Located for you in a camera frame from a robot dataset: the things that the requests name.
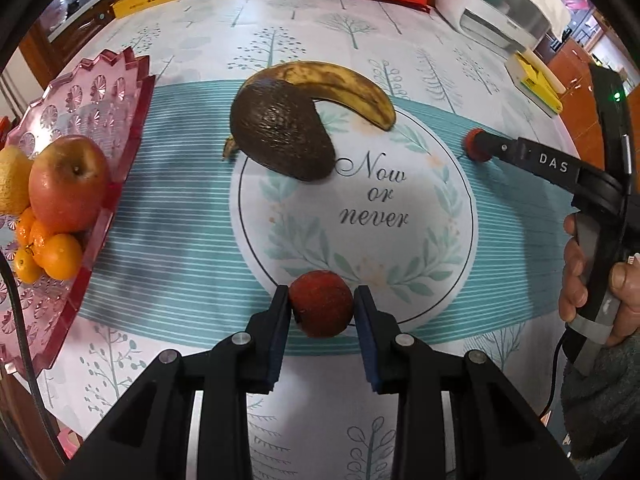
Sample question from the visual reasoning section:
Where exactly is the teal striped placemat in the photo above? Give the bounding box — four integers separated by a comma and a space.
75, 77, 581, 356

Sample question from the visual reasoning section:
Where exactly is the red lychee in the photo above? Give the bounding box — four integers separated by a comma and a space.
288, 270, 355, 338
462, 129, 493, 162

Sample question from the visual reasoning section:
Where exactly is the spotted yellow banana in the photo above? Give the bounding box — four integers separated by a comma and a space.
222, 60, 397, 161

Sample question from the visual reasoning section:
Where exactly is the pink plastic fruit tray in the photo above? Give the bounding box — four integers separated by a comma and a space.
0, 46, 156, 378

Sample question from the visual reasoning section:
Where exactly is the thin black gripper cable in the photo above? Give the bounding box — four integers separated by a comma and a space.
539, 330, 576, 417

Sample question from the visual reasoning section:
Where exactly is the person's right forearm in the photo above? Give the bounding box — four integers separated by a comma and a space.
560, 330, 640, 461

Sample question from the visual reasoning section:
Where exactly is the dark avocado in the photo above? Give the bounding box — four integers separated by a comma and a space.
230, 80, 337, 182

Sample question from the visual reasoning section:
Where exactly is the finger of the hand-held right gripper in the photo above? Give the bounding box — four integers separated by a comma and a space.
472, 130, 584, 192

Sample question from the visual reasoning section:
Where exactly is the yellow pear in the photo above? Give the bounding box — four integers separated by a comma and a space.
0, 146, 33, 215

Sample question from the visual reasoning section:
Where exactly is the wooden cabinet with handles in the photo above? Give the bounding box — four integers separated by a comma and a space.
545, 35, 640, 161

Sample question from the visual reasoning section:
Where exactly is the white countertop appliance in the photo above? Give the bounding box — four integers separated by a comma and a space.
437, 0, 571, 51

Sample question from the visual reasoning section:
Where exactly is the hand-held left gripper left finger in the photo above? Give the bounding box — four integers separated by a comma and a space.
62, 285, 292, 480

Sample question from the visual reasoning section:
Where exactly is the wooden display cabinet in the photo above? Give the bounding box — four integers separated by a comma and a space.
20, 0, 151, 86

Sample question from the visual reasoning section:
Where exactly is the orange tangerine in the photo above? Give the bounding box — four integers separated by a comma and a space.
15, 207, 37, 248
12, 245, 45, 284
32, 232, 83, 281
29, 220, 55, 251

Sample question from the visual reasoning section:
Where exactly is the person's right hand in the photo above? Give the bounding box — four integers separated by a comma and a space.
559, 214, 640, 347

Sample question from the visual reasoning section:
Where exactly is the red apple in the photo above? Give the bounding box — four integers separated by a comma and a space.
28, 135, 111, 233

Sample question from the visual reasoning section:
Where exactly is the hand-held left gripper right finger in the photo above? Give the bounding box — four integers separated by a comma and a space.
354, 285, 571, 480

